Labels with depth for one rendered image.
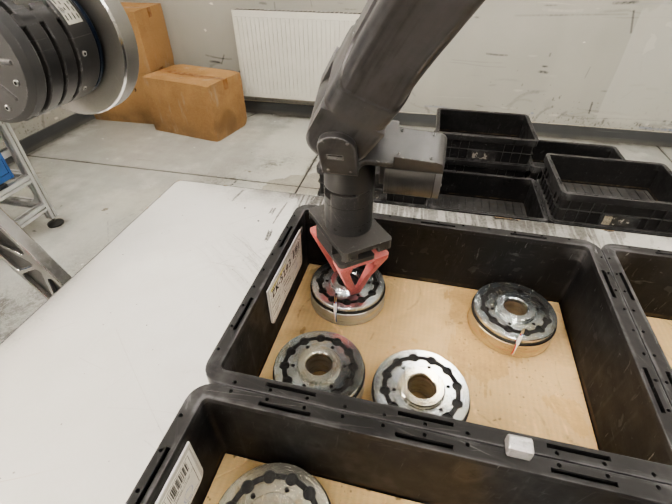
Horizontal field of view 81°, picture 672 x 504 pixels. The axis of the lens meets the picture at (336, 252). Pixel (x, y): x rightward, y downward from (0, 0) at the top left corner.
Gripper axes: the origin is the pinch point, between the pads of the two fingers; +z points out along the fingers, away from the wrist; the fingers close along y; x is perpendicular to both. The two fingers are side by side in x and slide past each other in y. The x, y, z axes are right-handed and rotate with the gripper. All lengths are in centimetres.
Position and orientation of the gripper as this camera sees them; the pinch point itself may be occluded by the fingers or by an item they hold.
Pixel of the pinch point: (346, 277)
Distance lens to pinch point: 54.2
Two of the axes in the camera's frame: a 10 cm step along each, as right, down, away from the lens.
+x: -9.0, 2.8, -3.4
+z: 0.0, 7.7, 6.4
